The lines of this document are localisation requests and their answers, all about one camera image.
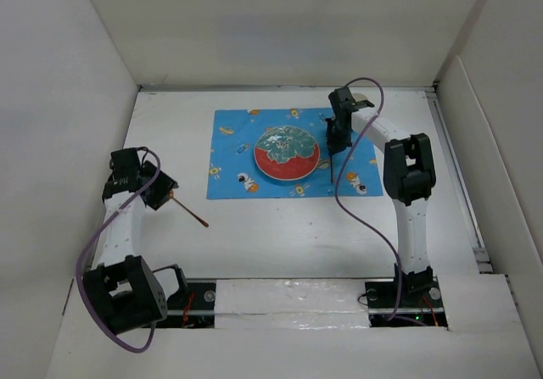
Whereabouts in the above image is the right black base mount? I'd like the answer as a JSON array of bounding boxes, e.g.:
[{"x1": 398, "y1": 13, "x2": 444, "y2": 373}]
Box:
[{"x1": 357, "y1": 280, "x2": 448, "y2": 328}]

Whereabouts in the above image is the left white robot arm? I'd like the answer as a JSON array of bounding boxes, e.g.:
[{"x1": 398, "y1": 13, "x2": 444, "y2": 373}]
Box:
[{"x1": 82, "y1": 148, "x2": 191, "y2": 335}]

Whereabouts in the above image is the red and teal plate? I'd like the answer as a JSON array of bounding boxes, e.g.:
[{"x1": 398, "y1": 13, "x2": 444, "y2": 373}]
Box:
[{"x1": 254, "y1": 125, "x2": 321, "y2": 181}]

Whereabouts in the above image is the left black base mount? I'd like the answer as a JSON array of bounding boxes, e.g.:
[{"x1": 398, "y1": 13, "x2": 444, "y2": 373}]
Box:
[{"x1": 157, "y1": 280, "x2": 216, "y2": 329}]

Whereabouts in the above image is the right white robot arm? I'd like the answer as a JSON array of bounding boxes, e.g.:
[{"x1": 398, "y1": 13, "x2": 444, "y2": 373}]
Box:
[{"x1": 326, "y1": 86, "x2": 436, "y2": 311}]

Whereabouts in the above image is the copper fork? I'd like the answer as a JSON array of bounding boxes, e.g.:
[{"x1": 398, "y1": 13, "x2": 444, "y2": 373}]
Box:
[{"x1": 328, "y1": 152, "x2": 335, "y2": 184}]

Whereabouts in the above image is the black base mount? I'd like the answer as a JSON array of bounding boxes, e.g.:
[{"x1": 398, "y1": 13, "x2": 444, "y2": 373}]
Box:
[
  {"x1": 157, "y1": 280, "x2": 216, "y2": 329},
  {"x1": 357, "y1": 280, "x2": 448, "y2": 328}
]

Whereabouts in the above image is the copper spoon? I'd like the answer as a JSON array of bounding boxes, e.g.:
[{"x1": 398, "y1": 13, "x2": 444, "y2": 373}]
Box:
[{"x1": 170, "y1": 190, "x2": 210, "y2": 228}]

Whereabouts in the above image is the blue space-print cloth placemat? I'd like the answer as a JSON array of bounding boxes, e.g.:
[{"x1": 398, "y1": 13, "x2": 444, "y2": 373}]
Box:
[{"x1": 207, "y1": 108, "x2": 383, "y2": 200}]

